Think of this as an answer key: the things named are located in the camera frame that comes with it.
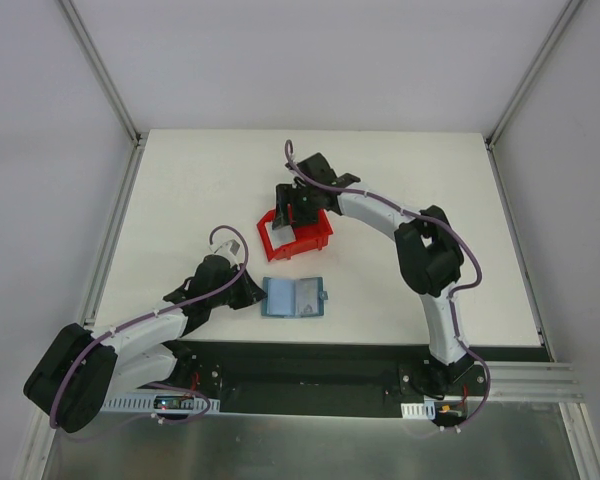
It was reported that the red plastic bin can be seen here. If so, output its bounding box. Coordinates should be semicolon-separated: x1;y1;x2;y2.
257;210;333;262

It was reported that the blue leather card holder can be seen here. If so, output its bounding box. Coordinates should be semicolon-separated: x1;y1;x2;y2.
261;277;328;319

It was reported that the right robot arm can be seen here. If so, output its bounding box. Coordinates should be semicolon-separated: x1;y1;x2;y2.
272;141;472;395

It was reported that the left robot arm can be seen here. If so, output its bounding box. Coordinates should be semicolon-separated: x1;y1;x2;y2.
23;254;267;433

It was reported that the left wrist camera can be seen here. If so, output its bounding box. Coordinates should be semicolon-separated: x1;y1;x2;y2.
210;240;242;265

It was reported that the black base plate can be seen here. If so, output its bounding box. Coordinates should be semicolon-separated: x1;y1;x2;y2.
77;337;496;416

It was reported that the left white cable duct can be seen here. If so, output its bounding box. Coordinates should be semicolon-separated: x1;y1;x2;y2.
101;392;220;415

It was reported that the white cable duct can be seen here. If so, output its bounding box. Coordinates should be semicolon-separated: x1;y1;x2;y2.
400;402;436;421
101;392;220;415

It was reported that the left aluminium frame post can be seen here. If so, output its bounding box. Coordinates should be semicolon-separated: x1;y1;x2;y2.
55;0;144;147

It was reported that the aluminium frame post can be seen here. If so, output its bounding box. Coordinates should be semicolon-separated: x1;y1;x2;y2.
484;0;586;151
55;0;144;147

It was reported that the right white cable duct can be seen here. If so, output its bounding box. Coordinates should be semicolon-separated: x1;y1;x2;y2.
400;402;436;421

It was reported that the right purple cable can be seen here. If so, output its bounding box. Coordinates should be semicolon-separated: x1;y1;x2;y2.
283;139;492;439

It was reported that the aluminium front rail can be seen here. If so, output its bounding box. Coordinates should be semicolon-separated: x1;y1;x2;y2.
489;362;584;403

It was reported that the right aluminium frame post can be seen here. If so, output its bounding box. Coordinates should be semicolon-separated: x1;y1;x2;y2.
484;0;586;151

